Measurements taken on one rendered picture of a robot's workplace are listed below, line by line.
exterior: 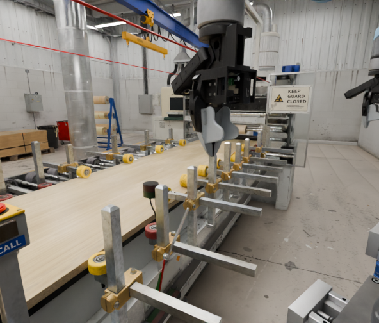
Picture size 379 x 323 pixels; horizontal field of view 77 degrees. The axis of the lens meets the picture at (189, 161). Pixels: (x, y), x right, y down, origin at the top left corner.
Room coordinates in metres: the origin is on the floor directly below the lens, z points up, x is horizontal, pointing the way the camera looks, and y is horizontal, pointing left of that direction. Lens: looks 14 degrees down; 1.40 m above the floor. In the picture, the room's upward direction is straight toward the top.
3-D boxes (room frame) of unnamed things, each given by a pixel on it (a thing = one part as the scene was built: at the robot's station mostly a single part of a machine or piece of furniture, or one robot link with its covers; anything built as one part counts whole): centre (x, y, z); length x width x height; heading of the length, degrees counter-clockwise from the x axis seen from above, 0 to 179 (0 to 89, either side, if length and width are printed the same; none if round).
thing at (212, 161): (1.27, -0.13, 0.89); 0.03 x 0.03 x 0.48; 63
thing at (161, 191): (0.83, 0.10, 0.87); 0.03 x 0.03 x 0.48; 63
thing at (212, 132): (0.42, -0.04, 1.35); 0.06 x 0.03 x 0.09; 38
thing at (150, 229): (0.89, 0.14, 0.85); 0.08 x 0.08 x 0.11
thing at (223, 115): (0.44, -0.07, 1.35); 0.06 x 0.03 x 0.09; 38
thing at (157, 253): (0.85, 0.09, 0.85); 0.13 x 0.06 x 0.05; 153
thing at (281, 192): (3.65, -0.74, 0.95); 1.65 x 0.70 x 1.90; 63
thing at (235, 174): (1.50, -0.31, 0.95); 0.50 x 0.04 x 0.04; 63
